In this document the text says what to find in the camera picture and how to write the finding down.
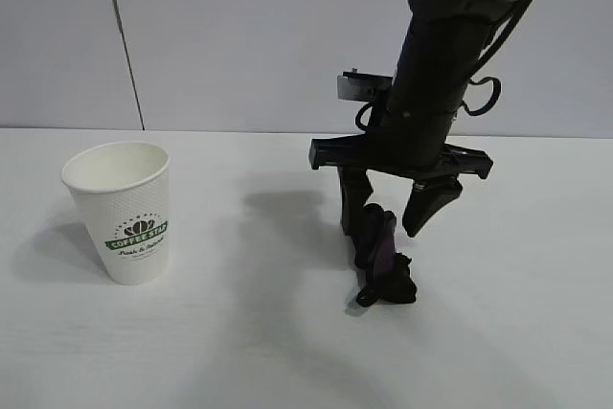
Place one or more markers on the white Coffee Star paper cup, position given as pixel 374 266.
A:
pixel 124 217

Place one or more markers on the black and purple cloth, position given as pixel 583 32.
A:
pixel 383 260

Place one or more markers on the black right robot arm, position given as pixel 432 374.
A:
pixel 460 11

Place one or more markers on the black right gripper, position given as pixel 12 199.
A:
pixel 407 145

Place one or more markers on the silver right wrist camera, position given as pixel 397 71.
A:
pixel 361 85

